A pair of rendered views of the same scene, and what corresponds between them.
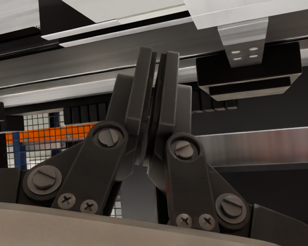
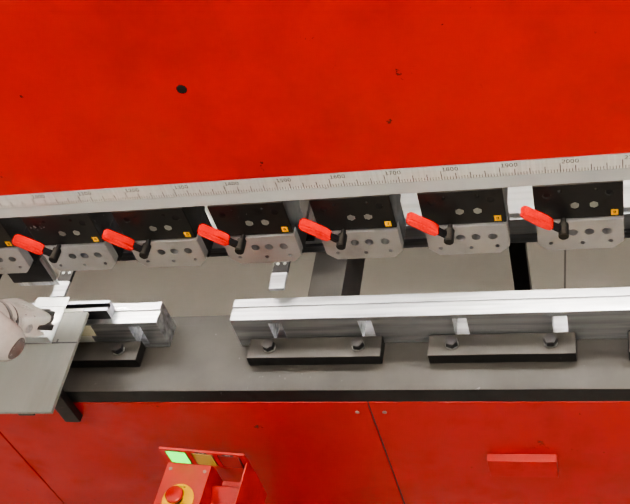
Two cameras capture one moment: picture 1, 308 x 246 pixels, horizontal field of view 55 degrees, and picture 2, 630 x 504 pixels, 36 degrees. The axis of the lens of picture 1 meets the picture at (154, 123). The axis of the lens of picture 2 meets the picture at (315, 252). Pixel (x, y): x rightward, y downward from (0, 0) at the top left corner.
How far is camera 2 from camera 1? 2.19 m
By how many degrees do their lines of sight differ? 57
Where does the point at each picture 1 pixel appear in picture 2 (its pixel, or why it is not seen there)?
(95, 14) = (83, 316)
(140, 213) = not seen: hidden behind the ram
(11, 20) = (132, 309)
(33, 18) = (126, 307)
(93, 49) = not seen: hidden behind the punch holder
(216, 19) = (62, 301)
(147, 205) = not seen: hidden behind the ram
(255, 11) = (52, 301)
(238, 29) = (59, 293)
